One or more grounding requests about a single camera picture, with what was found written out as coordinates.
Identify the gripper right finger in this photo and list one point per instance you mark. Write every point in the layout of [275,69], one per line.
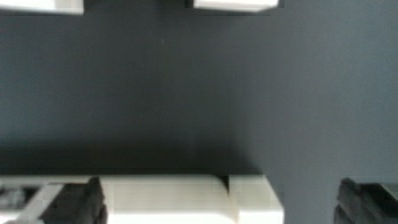
[367,203]

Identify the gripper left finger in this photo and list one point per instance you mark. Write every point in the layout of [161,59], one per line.
[68,203]

